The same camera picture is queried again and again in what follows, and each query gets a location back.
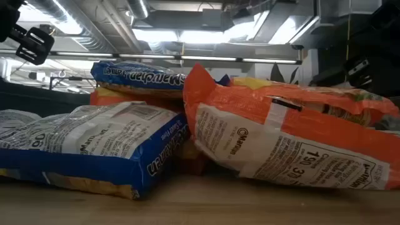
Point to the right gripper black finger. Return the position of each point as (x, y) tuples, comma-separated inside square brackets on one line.
[(328, 78)]

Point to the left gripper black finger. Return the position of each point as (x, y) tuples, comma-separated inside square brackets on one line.
[(34, 47)]

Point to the orange Maruchan chicken ramen pack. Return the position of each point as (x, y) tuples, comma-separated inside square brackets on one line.
[(106, 97), (312, 89), (250, 140)]

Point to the blue Maruchan soy sauce pack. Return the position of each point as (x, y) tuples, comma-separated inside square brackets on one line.
[(93, 134)]

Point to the green snake plant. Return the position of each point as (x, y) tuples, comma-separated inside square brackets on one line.
[(276, 75)]

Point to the long ceiling light bar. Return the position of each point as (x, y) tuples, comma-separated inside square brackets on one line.
[(175, 57)]

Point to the small wall security camera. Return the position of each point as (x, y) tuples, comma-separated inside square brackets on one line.
[(297, 47)]

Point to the black metal rail frame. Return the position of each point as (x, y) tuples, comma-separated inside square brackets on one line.
[(75, 78)]

